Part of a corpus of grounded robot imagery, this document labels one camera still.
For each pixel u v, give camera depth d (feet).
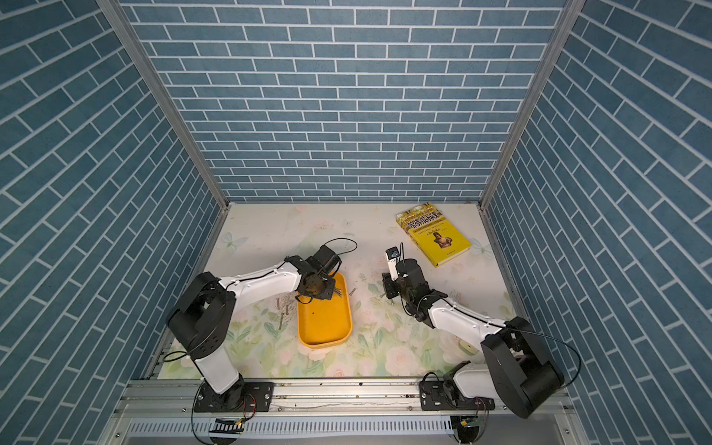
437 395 2.42
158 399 2.46
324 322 2.92
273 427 2.52
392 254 2.53
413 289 2.19
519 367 1.39
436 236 3.46
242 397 2.24
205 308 1.72
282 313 2.92
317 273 2.25
